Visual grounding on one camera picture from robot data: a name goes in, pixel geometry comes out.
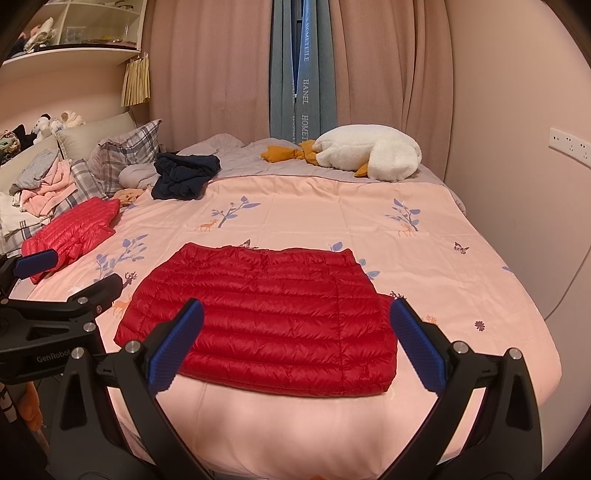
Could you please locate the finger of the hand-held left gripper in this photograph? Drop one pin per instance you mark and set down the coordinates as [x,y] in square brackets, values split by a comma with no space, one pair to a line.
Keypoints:
[101,290]
[34,263]

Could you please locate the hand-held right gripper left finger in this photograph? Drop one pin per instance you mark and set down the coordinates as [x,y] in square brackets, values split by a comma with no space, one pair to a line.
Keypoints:
[175,346]

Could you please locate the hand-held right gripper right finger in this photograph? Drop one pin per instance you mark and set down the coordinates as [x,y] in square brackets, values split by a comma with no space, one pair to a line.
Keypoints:
[418,344]

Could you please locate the large red down jacket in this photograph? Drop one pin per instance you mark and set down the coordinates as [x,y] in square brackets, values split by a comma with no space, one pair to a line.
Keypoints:
[268,318]

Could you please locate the pile of mixed clothes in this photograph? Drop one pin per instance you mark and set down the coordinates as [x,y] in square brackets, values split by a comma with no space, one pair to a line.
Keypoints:
[34,37]

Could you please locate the white striped cloth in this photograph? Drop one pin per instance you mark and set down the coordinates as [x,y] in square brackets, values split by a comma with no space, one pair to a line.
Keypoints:
[18,217]

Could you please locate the small red down jacket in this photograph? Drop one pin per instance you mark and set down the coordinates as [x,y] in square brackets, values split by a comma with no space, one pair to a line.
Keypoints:
[74,230]

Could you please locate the orange soft object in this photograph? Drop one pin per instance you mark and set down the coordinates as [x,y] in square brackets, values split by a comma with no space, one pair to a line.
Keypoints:
[34,410]

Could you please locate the pink garment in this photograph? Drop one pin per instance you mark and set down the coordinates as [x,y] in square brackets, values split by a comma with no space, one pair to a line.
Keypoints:
[51,189]

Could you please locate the pink deer print blanket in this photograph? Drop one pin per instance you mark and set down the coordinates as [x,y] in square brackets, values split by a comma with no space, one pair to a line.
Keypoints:
[461,277]

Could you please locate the grey garment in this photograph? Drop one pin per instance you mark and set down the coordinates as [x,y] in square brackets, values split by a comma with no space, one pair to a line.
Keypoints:
[37,170]

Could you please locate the small plaid pillow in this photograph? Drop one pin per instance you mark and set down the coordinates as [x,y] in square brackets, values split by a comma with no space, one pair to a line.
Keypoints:
[85,182]

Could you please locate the small orange doll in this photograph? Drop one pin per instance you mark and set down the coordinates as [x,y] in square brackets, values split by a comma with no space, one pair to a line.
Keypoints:
[127,196]

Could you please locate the green patterned cloth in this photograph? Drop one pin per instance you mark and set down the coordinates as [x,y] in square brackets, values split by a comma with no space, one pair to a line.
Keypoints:
[9,145]

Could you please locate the grey bundled cloth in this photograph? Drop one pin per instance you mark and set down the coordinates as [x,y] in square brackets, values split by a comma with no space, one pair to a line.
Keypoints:
[136,175]

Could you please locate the black plush toy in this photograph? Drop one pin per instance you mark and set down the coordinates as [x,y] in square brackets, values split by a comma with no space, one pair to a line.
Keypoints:
[24,136]

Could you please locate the large plaid pillow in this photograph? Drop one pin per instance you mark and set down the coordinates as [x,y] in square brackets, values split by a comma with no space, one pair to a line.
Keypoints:
[124,157]

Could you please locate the white bear plush toy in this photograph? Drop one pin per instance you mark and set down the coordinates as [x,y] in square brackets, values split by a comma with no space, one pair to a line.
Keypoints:
[42,127]

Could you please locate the navy blue garment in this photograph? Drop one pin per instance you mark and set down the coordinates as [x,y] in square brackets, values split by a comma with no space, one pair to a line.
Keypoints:
[184,177]

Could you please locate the beige plush toy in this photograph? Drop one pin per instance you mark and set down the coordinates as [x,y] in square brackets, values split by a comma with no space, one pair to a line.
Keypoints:
[67,121]

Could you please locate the grey bed sheet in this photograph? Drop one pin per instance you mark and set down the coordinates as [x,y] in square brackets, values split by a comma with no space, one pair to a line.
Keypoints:
[231,152]

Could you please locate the white goose plush toy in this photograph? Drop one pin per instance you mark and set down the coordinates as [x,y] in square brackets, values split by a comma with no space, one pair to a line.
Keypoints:
[369,152]

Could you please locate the pink curtain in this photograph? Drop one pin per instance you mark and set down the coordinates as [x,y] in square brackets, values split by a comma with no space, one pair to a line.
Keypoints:
[392,69]
[207,69]

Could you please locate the blue curtain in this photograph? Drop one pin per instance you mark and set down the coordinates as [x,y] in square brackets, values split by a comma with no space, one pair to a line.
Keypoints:
[309,69]

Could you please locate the white wall shelf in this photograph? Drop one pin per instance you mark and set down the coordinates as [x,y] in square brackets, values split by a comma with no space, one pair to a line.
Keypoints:
[69,60]

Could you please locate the white wall socket strip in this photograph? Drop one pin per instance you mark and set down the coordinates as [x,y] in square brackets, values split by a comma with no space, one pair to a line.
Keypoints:
[570,144]

